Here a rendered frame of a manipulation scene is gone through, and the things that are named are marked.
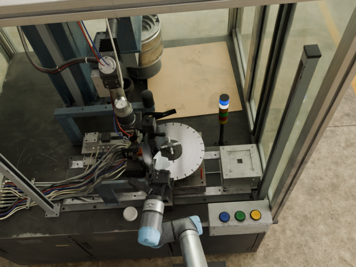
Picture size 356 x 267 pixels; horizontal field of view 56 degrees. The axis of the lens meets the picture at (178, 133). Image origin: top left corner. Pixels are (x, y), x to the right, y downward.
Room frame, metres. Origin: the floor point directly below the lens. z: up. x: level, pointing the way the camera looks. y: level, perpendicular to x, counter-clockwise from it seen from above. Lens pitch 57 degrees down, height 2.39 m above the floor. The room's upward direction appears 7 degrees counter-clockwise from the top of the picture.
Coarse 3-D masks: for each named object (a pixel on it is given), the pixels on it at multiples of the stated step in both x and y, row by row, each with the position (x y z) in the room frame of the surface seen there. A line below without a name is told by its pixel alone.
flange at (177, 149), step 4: (172, 140) 0.89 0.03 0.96; (176, 140) 0.89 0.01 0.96; (164, 144) 0.87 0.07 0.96; (180, 144) 0.86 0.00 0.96; (160, 148) 0.85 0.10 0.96; (164, 148) 0.85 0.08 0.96; (176, 148) 0.84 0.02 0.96; (180, 148) 0.84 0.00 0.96; (164, 152) 0.83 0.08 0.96; (168, 152) 0.82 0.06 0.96; (176, 152) 0.82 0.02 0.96; (180, 152) 0.82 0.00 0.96; (164, 156) 0.81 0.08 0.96; (168, 156) 0.80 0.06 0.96; (172, 156) 0.80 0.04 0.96; (176, 156) 0.80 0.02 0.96
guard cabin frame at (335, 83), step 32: (0, 0) 0.55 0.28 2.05; (32, 0) 0.54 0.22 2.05; (64, 0) 0.52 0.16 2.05; (96, 0) 0.52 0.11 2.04; (128, 0) 0.52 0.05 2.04; (160, 0) 0.51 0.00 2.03; (192, 0) 0.52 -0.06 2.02; (224, 0) 0.50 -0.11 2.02; (256, 0) 0.50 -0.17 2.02; (288, 0) 0.50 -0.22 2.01; (320, 0) 0.49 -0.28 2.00; (0, 32) 1.96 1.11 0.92; (256, 32) 1.21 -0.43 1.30; (352, 32) 0.50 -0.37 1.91; (352, 64) 0.49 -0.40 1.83; (320, 96) 0.51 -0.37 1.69; (320, 128) 0.48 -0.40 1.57; (288, 192) 0.48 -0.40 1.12
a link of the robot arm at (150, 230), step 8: (144, 216) 0.42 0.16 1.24; (152, 216) 0.41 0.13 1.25; (160, 216) 0.41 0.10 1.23; (144, 224) 0.39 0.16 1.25; (152, 224) 0.38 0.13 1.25; (160, 224) 0.39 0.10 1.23; (144, 232) 0.36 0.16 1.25; (152, 232) 0.35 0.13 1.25; (160, 232) 0.36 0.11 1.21; (144, 240) 0.33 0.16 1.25; (152, 240) 0.33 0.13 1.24
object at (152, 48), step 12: (144, 24) 1.68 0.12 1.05; (156, 24) 1.62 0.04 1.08; (144, 36) 1.59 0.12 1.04; (156, 36) 1.53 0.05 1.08; (144, 48) 1.48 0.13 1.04; (156, 48) 1.52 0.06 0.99; (120, 60) 1.55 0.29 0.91; (144, 60) 1.48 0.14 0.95; (156, 60) 1.51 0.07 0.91; (132, 72) 1.53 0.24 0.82; (144, 72) 1.51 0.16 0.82; (156, 72) 1.54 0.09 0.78
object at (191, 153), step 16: (160, 128) 0.98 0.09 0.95; (176, 128) 0.97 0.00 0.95; (192, 128) 0.95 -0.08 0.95; (144, 144) 0.90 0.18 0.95; (160, 144) 0.88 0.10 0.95; (192, 144) 0.86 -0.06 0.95; (144, 160) 0.81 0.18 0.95; (176, 160) 0.78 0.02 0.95; (192, 160) 0.77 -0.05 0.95; (176, 176) 0.69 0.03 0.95
